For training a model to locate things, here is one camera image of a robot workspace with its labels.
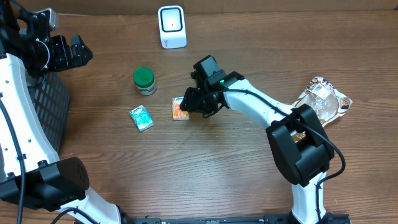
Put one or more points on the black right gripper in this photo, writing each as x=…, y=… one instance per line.
x=194, y=105

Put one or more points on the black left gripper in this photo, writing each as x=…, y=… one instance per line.
x=66, y=60

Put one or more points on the grey plastic mesh basket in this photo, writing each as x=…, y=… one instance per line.
x=51, y=100

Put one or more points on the green lid jar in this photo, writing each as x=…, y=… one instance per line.
x=144, y=80

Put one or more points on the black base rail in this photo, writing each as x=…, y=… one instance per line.
x=266, y=219

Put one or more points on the orange tissue pack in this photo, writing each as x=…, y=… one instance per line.
x=177, y=113

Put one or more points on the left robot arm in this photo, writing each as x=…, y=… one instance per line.
x=32, y=173

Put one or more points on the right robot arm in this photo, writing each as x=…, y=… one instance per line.
x=298, y=142

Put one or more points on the brown white snack pouch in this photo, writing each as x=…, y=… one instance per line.
x=328, y=102

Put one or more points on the green tissue pack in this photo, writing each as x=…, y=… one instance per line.
x=141, y=118

